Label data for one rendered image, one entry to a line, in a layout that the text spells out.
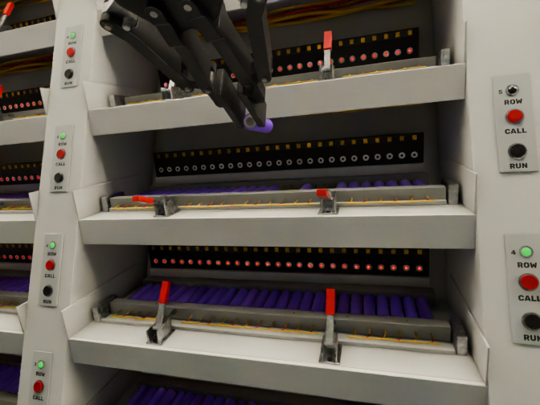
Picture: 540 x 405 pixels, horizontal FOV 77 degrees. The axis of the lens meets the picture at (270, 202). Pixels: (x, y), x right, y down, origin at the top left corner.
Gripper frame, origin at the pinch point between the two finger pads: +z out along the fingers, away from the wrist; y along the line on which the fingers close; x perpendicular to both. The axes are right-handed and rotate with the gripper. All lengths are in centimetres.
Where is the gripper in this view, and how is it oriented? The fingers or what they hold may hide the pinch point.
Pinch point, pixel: (242, 100)
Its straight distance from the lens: 37.7
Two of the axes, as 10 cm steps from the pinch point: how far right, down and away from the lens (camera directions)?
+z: 2.6, 2.7, 9.3
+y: -9.6, 0.2, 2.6
